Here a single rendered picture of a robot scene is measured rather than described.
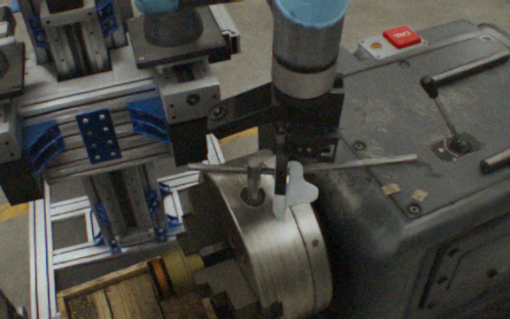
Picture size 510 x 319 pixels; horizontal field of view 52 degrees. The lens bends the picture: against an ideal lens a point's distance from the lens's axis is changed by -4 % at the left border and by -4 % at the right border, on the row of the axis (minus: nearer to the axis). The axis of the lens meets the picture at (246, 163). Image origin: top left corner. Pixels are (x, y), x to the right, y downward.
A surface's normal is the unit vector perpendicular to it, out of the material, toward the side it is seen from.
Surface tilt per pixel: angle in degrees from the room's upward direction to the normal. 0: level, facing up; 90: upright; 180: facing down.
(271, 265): 49
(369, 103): 0
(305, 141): 97
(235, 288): 8
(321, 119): 97
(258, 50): 0
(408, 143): 0
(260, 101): 28
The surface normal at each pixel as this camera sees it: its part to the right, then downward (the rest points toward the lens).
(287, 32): -0.65, 0.60
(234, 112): -0.49, -0.52
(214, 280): -0.10, -0.79
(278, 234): 0.19, -0.21
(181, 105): 0.28, 0.67
